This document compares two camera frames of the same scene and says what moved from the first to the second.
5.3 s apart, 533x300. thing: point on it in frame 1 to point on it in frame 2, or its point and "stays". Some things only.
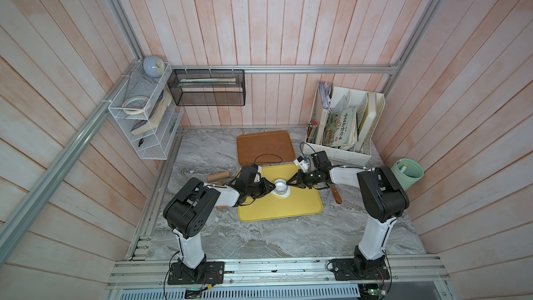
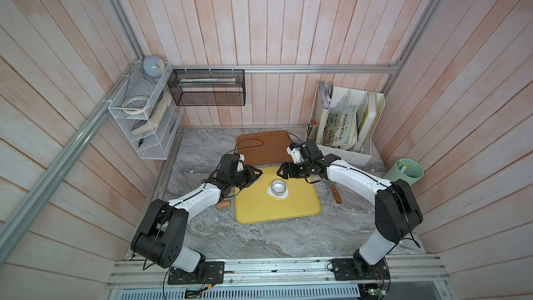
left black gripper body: (251, 189) to (237, 180)
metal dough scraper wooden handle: (337, 197) stays
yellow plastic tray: (270, 206) stays
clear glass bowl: (281, 186) stays
